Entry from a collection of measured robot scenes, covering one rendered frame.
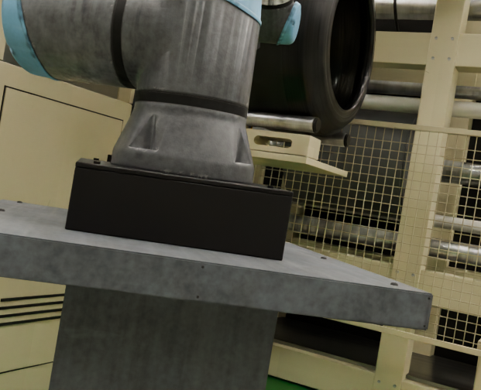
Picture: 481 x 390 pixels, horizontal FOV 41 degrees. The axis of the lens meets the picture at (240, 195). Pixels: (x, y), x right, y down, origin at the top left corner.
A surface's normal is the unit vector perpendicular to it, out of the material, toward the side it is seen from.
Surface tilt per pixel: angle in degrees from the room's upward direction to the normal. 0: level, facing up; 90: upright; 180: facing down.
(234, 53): 91
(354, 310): 90
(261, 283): 90
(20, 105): 90
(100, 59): 131
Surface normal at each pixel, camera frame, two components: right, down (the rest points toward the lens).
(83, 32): -0.28, 0.29
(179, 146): 0.11, -0.29
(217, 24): 0.36, 0.10
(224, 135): 0.60, -0.22
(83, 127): 0.88, 0.15
